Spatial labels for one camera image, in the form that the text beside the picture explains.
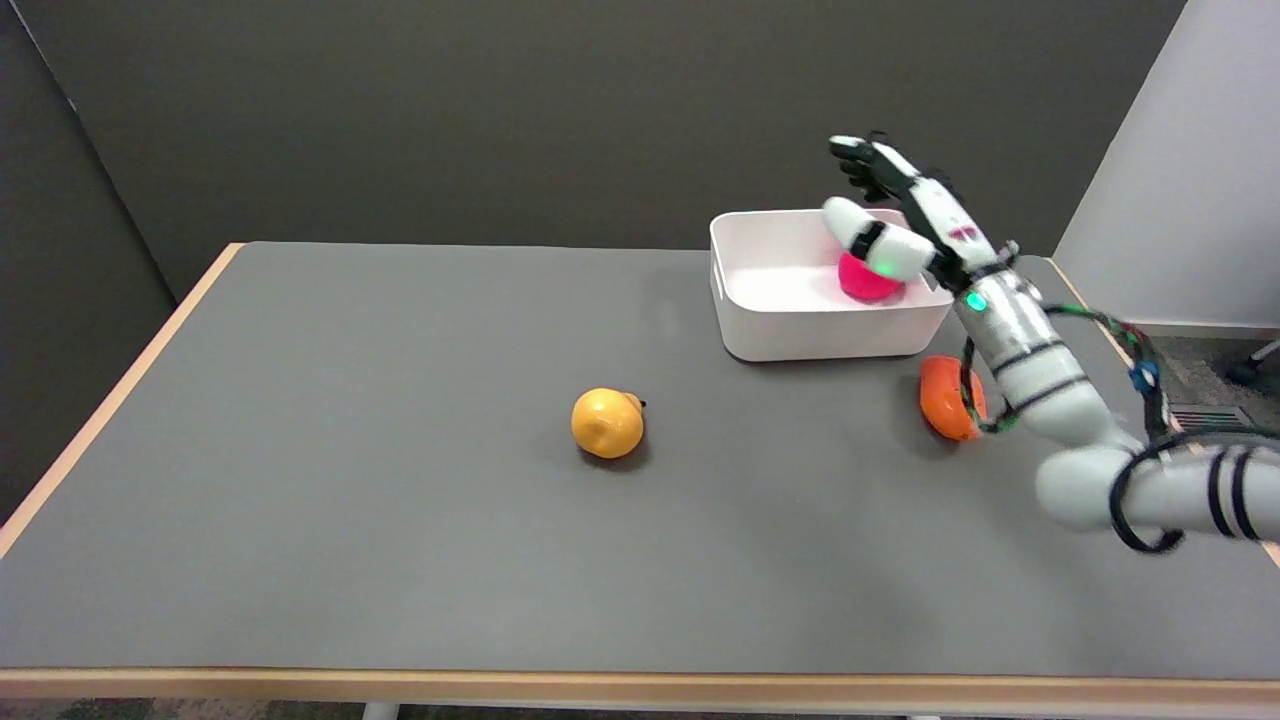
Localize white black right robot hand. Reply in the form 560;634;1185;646
822;133;1019;293

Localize yellow pear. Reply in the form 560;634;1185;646
570;387;647;460

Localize black chair base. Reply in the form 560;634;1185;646
1228;338;1280;389

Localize orange oval fruit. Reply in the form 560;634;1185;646
918;354;988;442

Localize white plastic box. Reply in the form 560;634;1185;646
709;208;954;362

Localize red tomato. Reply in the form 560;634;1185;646
837;251;907;303

